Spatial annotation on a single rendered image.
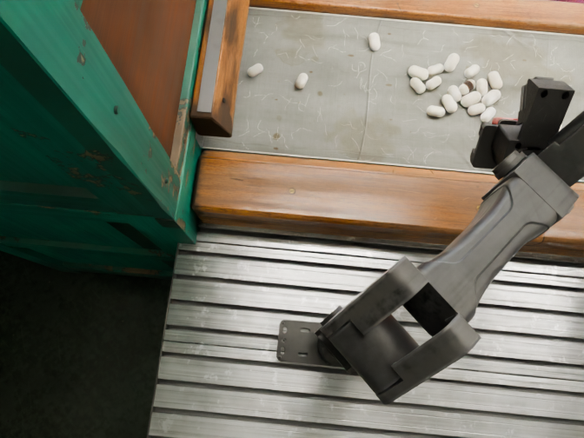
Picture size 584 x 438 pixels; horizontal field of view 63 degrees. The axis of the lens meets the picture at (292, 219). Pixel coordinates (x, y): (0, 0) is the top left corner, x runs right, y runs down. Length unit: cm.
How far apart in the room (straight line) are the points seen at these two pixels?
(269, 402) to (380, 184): 41
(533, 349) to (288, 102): 61
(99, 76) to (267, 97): 49
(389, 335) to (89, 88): 34
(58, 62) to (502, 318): 79
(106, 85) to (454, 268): 35
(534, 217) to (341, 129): 45
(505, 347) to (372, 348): 51
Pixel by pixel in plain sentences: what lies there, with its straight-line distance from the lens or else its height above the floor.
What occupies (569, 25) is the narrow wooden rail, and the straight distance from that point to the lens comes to 110.
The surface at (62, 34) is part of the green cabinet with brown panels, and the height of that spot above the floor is 123.
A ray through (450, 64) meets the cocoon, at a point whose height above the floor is 76.
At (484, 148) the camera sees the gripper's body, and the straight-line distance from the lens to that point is 73.
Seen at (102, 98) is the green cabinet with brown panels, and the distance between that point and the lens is 46.
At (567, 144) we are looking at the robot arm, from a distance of 62.
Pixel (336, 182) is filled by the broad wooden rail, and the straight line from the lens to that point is 82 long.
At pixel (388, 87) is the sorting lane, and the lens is 94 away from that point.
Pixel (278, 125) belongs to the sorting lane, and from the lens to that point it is 88.
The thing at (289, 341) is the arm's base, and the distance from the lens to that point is 85.
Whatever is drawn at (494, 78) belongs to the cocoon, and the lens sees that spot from 98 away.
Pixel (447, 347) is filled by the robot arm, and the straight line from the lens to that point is 42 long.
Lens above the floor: 153
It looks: 75 degrees down
